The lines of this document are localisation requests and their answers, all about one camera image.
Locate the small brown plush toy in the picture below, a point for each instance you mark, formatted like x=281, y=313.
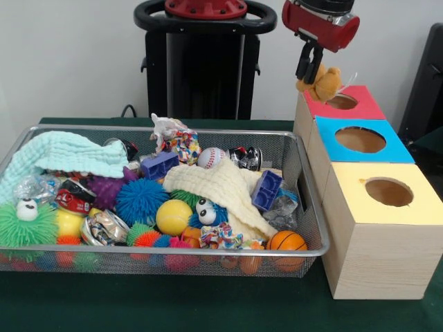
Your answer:
x=327, y=84

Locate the crushed black drink can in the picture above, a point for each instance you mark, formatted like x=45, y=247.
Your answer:
x=247, y=158

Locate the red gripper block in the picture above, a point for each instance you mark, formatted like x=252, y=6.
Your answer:
x=322, y=29

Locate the orange toy basketball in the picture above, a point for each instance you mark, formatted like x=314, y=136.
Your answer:
x=287, y=241

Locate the mint green cloth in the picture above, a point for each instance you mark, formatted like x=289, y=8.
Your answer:
x=52, y=152

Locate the dark green table cloth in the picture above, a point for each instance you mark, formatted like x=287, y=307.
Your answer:
x=173, y=304
x=429, y=148

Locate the crushed silver drink can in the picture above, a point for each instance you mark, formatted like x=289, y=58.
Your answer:
x=104, y=228

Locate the white toy baseball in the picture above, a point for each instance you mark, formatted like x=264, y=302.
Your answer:
x=211, y=158

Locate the shallow metal mesh bin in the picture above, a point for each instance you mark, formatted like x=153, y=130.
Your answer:
x=294, y=155

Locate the purple plastic toy block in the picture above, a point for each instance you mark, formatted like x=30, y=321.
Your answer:
x=266, y=190

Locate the wooden box with three holes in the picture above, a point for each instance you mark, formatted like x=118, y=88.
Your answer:
x=380, y=263

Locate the green spiky ball with eyes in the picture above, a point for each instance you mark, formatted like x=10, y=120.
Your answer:
x=31, y=231

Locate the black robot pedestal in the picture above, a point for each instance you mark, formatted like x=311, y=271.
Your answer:
x=200, y=69

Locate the crushed clear water bottle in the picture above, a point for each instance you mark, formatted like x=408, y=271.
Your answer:
x=284, y=211

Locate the black upright panel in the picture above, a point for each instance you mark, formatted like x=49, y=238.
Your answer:
x=425, y=86

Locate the cream yellow cloth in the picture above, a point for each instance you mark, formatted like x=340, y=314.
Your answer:
x=221, y=186

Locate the plain blue spiky ball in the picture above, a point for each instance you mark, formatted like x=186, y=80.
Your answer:
x=142, y=202

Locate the smooth yellow ball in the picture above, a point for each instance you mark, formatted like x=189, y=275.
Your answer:
x=173, y=218

